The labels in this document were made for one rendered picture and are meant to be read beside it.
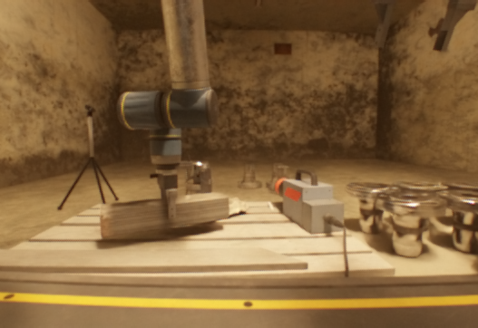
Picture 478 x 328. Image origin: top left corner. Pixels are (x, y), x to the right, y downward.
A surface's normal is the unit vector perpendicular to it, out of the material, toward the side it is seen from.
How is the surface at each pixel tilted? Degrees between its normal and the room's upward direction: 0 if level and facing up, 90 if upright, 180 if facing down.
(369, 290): 0
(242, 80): 91
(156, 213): 90
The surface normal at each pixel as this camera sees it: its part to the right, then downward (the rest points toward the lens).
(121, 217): 0.46, 0.08
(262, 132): 0.04, 0.10
